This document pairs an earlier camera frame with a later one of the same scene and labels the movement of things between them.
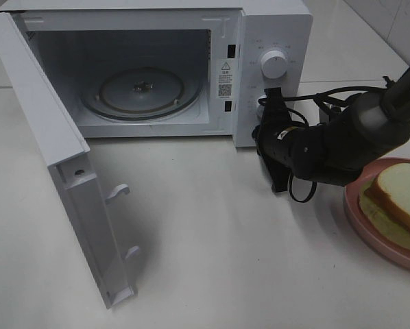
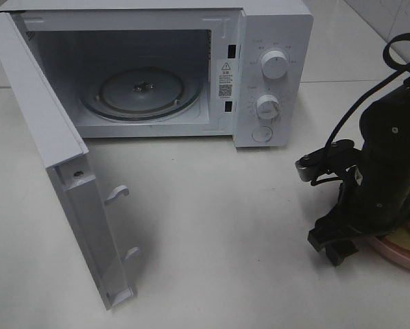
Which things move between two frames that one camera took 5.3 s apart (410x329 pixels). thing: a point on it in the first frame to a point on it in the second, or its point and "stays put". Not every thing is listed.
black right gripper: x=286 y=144 to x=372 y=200
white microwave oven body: x=166 y=68 stays put
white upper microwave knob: x=274 y=64 stays put
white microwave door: x=61 y=141 stays put
